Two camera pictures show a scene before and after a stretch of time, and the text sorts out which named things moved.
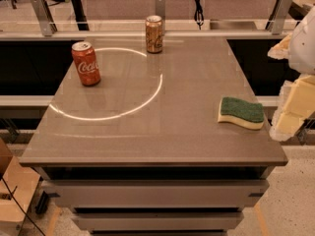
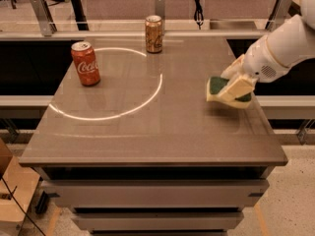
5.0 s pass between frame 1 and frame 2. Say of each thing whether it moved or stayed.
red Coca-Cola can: stayed
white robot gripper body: moved
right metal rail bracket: stayed
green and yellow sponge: moved
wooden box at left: stayed
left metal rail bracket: stayed
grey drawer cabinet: stayed
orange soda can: stayed
